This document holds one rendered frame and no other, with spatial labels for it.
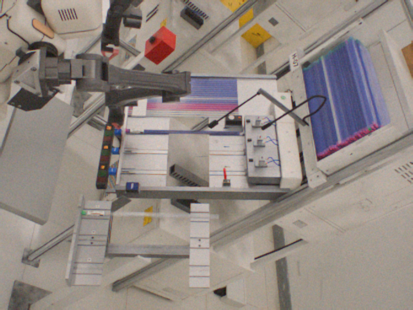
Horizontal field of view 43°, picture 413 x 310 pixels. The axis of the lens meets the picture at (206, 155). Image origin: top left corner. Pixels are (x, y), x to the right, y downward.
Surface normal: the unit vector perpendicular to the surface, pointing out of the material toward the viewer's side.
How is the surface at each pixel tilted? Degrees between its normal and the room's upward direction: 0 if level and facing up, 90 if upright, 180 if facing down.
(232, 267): 90
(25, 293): 0
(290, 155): 43
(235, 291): 0
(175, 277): 90
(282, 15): 90
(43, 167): 0
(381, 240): 90
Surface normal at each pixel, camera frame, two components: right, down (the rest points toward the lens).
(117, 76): 0.69, -0.03
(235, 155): 0.03, -0.62
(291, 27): 0.00, 0.78
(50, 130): 0.70, -0.45
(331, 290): -0.72, -0.43
